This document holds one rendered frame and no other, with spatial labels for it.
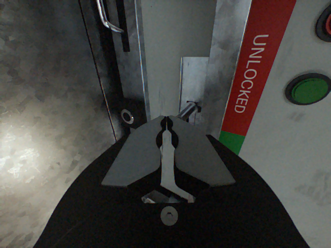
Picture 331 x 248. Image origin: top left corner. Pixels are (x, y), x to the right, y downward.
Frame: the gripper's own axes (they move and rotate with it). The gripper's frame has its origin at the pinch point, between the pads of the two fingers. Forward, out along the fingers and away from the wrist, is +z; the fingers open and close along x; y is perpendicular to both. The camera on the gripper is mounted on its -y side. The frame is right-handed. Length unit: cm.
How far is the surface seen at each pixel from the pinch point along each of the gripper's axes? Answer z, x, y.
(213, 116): 2.6, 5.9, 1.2
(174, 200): 8.1, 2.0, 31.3
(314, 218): -2.6, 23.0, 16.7
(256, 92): 4.0, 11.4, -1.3
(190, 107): 6.8, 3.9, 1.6
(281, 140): 1.7, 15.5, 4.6
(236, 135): 4.3, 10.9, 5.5
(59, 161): 3.2, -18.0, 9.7
